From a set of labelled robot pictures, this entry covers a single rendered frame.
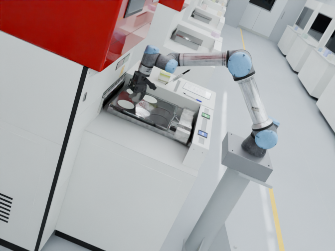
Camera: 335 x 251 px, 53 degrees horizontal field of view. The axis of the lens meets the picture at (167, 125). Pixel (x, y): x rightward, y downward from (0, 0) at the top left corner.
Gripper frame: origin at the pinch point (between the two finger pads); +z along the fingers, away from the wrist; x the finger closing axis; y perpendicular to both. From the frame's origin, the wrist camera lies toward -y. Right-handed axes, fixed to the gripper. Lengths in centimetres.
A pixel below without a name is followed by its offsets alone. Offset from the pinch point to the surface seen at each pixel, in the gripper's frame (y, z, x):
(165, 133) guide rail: -11.4, 7.3, 21.4
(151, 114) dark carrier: -5.5, 1.4, 10.6
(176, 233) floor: -52, 91, 33
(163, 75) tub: -29.3, -10.5, -20.4
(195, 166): -12, 7, 51
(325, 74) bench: -632, 28, -214
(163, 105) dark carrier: -21.1, 1.4, -0.3
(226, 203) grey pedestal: -51, 38, 56
